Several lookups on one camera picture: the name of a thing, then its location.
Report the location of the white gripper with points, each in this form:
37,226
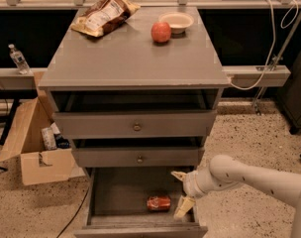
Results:
190,183

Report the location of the red coke can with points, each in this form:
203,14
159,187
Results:
159,203

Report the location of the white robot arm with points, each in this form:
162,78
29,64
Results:
224,172

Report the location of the grey bottom drawer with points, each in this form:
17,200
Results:
118,205

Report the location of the grey drawer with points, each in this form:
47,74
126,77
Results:
138,152
133,114
118,205

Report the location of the grey top drawer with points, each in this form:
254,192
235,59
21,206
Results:
133,114

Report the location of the grey drawer cabinet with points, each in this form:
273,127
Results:
128,59

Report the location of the grey middle drawer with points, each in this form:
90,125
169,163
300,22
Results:
138,152

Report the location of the can inside cardboard box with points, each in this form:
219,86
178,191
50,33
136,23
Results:
49,139

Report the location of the open cardboard box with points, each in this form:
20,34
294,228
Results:
25,141

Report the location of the metal stand pole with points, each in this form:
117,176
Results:
270,66

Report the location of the red apple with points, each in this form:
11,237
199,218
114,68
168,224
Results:
160,32

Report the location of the white bowl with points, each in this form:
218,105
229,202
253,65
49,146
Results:
177,21

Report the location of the brown chip bag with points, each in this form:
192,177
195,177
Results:
104,17

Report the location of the clear water bottle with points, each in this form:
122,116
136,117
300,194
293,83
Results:
19,60

